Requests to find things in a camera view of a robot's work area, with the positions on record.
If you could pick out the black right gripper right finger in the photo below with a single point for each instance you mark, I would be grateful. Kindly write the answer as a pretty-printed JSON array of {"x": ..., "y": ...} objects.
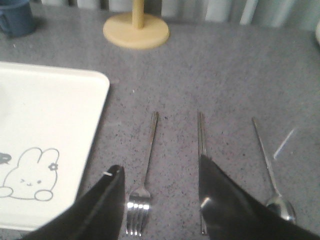
[{"x": 230, "y": 213}]

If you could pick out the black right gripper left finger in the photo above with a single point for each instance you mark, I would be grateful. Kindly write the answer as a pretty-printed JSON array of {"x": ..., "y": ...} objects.
[{"x": 97, "y": 215}]

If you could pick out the silver metal fork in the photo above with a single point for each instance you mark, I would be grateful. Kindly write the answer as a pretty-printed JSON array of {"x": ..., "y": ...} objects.
[{"x": 139, "y": 201}]

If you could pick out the silver metal spoon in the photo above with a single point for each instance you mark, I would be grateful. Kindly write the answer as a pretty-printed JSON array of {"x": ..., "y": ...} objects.
[{"x": 276, "y": 203}]

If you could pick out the cream rabbit print tray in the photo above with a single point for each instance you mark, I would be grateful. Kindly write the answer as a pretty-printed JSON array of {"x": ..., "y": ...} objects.
[{"x": 48, "y": 120}]

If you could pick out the wooden mug tree stand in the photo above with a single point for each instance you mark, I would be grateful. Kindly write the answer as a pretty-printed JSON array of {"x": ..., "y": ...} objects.
[{"x": 136, "y": 29}]

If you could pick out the grey pleated curtain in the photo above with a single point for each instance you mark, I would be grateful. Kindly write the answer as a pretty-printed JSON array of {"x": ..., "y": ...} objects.
[{"x": 296, "y": 14}]

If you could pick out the white appliance at right edge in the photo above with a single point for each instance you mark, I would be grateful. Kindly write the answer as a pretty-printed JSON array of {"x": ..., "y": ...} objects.
[{"x": 317, "y": 33}]

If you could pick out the blue enamel mug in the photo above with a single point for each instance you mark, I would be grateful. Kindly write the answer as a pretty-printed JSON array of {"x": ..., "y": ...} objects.
[{"x": 16, "y": 18}]

